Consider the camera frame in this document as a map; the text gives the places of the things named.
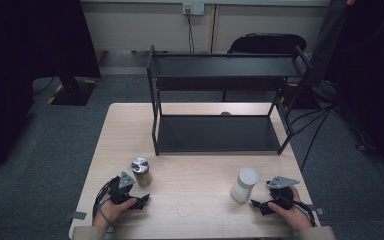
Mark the round brown table grommet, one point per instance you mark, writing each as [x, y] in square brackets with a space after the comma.
[225, 113]

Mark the glass spice jar silver lid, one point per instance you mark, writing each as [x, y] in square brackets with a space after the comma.
[142, 173]

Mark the white jar with white lid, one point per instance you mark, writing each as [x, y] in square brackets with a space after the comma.
[244, 186]

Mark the grey tape strip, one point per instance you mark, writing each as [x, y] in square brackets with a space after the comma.
[76, 215]
[317, 210]

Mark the white wall power outlet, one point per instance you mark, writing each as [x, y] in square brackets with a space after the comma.
[193, 8]

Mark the dark curtain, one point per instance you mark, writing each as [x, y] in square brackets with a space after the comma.
[373, 66]

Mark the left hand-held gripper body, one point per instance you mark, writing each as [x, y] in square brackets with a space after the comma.
[120, 191]

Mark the black chair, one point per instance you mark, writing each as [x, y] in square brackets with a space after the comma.
[266, 43]

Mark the black curtain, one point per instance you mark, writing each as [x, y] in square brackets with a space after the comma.
[30, 50]

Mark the black two-tier metal shelf rack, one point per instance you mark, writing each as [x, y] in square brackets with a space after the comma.
[213, 133]

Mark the black stand base yellow stripes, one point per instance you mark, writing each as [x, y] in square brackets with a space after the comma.
[75, 93]

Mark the grey slanted stand panel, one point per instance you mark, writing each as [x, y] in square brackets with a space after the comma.
[328, 40]

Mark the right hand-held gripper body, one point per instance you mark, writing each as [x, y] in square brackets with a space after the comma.
[281, 195]

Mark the person's left hand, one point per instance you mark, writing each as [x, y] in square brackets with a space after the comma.
[108, 213]

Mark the person's right hand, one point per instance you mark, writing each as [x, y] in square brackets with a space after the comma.
[295, 215]

